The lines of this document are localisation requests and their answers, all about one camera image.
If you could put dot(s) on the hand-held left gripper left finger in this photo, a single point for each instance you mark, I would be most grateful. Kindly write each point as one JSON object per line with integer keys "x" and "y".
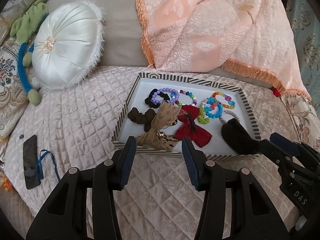
{"x": 126, "y": 165}

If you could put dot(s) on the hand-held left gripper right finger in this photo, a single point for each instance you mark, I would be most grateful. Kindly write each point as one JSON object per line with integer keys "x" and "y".
{"x": 191, "y": 162}

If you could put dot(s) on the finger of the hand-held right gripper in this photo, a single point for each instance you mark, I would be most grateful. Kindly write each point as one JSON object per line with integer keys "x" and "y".
{"x": 287, "y": 141}
{"x": 277, "y": 152}

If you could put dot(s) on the black scrunchie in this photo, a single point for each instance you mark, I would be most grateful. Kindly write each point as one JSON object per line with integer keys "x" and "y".
{"x": 148, "y": 100}

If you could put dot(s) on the striped cardboard tray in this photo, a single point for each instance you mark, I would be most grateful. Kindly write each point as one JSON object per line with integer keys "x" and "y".
{"x": 145, "y": 87}

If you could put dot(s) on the red hair bow clip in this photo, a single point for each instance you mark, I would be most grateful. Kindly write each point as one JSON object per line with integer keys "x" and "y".
{"x": 197, "y": 132}

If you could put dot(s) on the beige floral fabric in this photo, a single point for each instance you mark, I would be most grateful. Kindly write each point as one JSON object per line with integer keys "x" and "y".
{"x": 300, "y": 112}

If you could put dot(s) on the leopard print hair bow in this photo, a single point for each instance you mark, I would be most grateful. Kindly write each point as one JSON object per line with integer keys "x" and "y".
{"x": 172, "y": 123}

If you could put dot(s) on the black cloth pouch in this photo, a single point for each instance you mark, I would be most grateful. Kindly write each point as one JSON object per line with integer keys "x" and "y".
{"x": 237, "y": 135}

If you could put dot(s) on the red tassel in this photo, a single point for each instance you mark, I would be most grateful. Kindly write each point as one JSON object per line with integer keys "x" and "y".
{"x": 276, "y": 92}

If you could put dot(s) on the brown scrunchie bow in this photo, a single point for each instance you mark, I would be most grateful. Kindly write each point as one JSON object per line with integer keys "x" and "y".
{"x": 136, "y": 115}

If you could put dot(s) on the beige ribbon bow with bells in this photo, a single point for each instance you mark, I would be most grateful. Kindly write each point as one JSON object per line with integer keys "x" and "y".
{"x": 163, "y": 116}

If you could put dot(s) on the beige quilted bedspread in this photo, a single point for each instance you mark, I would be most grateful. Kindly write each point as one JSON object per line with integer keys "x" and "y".
{"x": 82, "y": 120}

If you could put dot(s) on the black smartphone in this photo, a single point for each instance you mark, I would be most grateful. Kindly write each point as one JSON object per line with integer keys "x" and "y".
{"x": 32, "y": 162}

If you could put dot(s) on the pale blue floral fabric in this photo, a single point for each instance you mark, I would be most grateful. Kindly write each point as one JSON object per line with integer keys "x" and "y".
{"x": 308, "y": 42}

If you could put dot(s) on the orange fringe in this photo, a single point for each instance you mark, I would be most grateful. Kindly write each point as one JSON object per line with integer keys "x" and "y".
{"x": 5, "y": 183}

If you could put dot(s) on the beige sofa backrest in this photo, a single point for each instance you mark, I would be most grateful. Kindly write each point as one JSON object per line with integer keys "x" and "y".
{"x": 120, "y": 35}

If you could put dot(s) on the white round satin pillow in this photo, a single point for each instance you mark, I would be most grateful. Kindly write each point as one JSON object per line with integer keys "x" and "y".
{"x": 67, "y": 47}

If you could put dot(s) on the peach fringed blanket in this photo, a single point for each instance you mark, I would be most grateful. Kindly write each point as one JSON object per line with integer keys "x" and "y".
{"x": 212, "y": 25}

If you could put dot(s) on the floral embroidered cushion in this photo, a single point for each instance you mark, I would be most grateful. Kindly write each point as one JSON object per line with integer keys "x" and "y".
{"x": 8, "y": 80}

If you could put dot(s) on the green and blue plush toy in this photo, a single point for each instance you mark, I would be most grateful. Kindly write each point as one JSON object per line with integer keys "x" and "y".
{"x": 30, "y": 17}

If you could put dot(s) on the striped bolster cushion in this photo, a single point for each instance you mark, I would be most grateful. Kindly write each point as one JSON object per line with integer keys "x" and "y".
{"x": 15, "y": 2}

